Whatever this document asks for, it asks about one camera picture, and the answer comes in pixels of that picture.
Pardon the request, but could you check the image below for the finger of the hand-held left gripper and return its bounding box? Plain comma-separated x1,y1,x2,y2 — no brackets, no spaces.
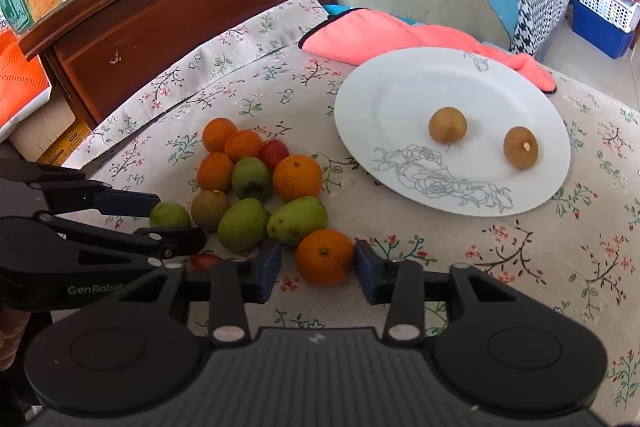
0,160,162,218
42,213,207,269

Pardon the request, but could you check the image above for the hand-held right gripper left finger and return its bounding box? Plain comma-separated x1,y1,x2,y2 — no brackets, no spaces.
125,241,282,347

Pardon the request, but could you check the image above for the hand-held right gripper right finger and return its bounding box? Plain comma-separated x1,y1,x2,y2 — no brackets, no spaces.
354,239,513,347

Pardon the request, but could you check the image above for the orange mandarin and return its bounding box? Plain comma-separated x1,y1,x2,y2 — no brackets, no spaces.
197,152,236,193
296,229,355,287
224,130,263,163
272,154,323,203
202,118,238,154

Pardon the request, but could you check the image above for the white plate with flower outline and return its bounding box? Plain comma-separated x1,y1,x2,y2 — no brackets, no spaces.
334,48,572,216

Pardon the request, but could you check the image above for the person's left hand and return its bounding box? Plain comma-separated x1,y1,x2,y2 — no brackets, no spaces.
0,309,31,378

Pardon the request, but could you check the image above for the small brown kiwi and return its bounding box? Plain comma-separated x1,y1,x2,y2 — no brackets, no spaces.
503,126,540,170
428,106,468,144
191,190,230,233

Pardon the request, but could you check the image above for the brown cardboard box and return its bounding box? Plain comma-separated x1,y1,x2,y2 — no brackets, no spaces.
10,94,93,168

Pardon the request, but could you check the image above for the orange bag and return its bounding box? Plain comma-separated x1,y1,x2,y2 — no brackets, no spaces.
0,27,53,128

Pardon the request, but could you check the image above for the brown wooden headboard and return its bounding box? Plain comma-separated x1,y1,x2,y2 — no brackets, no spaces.
17,0,341,128

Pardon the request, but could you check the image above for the pink towel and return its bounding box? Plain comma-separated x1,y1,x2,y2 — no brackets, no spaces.
298,7,557,95

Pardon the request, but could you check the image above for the blue plastic bin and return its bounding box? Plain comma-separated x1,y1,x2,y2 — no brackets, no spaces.
572,0,636,58

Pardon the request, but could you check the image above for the white plastic basket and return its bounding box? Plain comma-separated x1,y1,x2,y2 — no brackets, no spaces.
580,0,640,33

